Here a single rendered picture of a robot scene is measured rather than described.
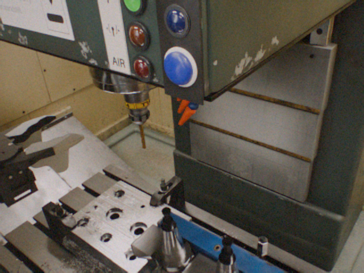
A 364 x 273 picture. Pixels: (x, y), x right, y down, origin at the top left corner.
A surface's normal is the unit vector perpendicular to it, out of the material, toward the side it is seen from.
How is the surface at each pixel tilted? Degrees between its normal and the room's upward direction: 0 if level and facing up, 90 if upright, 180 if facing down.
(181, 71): 90
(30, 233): 0
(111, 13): 90
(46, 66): 90
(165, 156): 0
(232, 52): 90
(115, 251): 0
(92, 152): 24
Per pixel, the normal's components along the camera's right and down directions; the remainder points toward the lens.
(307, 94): -0.62, 0.45
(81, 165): 0.26, -0.65
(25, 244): -0.06, -0.84
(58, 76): 0.79, 0.29
